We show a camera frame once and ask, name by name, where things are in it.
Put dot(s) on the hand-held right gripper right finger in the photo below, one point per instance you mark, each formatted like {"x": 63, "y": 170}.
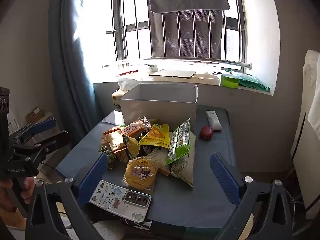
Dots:
{"x": 225, "y": 177}

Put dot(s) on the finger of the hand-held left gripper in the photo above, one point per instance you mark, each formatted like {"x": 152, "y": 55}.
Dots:
{"x": 56, "y": 141}
{"x": 43, "y": 125}

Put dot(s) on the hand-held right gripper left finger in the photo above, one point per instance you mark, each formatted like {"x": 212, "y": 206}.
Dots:
{"x": 93, "y": 177}

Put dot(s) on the pale green chips packet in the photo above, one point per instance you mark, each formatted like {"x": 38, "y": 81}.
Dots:
{"x": 186, "y": 166}

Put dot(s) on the brown orange snack packet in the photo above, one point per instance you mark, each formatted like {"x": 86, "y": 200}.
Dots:
{"x": 113, "y": 142}

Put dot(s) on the round yellow pastry packet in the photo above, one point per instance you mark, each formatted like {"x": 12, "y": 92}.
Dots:
{"x": 141, "y": 172}

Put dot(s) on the yellow green pastry packet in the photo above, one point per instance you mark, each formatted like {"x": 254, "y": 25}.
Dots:
{"x": 132, "y": 147}

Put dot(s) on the green white packet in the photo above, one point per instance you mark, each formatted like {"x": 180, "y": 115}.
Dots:
{"x": 178, "y": 142}

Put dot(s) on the clear orange cake packet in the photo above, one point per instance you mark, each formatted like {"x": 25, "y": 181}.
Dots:
{"x": 135, "y": 128}

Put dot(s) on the yellow snack pouch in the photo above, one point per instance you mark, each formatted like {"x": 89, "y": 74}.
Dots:
{"x": 156, "y": 136}

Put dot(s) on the grey storage box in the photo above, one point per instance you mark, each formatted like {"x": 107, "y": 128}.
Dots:
{"x": 160, "y": 110}

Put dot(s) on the person's left hand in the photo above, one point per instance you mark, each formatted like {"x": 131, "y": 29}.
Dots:
{"x": 28, "y": 186}

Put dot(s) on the cardboard box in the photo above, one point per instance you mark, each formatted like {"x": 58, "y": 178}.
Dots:
{"x": 41, "y": 120}

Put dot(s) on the small green wrapped snack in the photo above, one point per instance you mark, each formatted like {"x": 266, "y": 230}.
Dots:
{"x": 107, "y": 156}

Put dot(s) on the phone with cartoon case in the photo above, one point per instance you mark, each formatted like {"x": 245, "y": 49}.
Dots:
{"x": 117, "y": 200}

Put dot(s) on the small red object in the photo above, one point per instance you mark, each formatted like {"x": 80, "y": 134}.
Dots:
{"x": 206, "y": 133}

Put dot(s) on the white remote control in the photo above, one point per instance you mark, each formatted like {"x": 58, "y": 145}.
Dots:
{"x": 213, "y": 120}

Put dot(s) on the blue grey curtain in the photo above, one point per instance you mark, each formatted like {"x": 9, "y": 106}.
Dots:
{"x": 72, "y": 67}

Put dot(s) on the tissue pack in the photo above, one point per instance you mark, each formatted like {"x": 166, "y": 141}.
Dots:
{"x": 122, "y": 90}

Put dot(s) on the small metal tool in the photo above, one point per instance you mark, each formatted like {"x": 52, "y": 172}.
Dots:
{"x": 106, "y": 66}

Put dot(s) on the green box on sill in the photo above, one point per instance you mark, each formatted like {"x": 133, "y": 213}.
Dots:
{"x": 229, "y": 81}

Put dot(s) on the green plastic bag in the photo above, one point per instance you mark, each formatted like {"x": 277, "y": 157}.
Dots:
{"x": 252, "y": 83}

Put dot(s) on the red beaded pen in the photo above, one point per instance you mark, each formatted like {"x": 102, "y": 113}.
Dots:
{"x": 127, "y": 73}

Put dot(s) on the grey cardboard sheet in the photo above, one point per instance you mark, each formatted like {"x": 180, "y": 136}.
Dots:
{"x": 172, "y": 73}

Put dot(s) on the white towel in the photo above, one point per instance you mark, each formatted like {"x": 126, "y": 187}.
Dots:
{"x": 315, "y": 92}

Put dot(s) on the window security grille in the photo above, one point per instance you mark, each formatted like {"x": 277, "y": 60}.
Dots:
{"x": 117, "y": 25}

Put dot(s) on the grey mesh cloth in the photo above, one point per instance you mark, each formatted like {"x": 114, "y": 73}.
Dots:
{"x": 187, "y": 35}

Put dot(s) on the steel window rail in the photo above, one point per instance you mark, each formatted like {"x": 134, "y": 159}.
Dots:
{"x": 200, "y": 62}

